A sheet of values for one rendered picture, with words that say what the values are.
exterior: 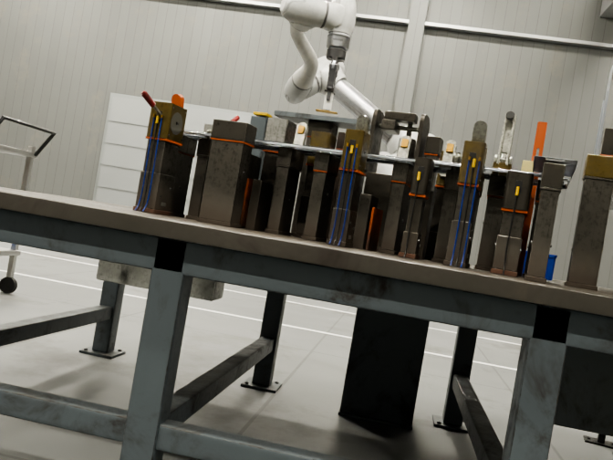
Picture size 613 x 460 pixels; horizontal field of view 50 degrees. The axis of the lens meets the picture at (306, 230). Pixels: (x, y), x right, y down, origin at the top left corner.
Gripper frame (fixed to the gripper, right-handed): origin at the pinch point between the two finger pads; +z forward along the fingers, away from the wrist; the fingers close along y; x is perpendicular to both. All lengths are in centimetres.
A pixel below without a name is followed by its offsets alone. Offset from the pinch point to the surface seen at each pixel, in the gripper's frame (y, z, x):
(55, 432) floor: 61, 123, -61
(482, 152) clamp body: 74, 22, 49
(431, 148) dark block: 27, 16, 40
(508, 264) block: 75, 50, 61
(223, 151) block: 49, 30, -27
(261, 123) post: -2.4, 12.0, -24.8
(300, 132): 20.7, 16.4, -6.4
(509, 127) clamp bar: 35, 6, 63
